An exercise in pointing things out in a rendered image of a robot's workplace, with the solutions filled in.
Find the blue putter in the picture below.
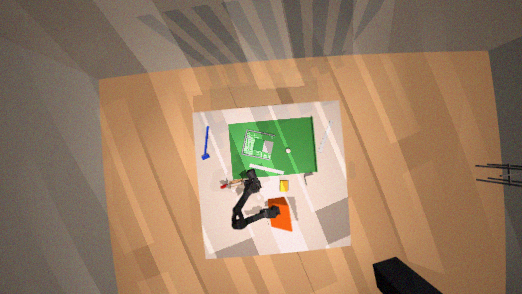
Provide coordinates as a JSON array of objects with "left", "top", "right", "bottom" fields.
[{"left": 202, "top": 126, "right": 209, "bottom": 160}]

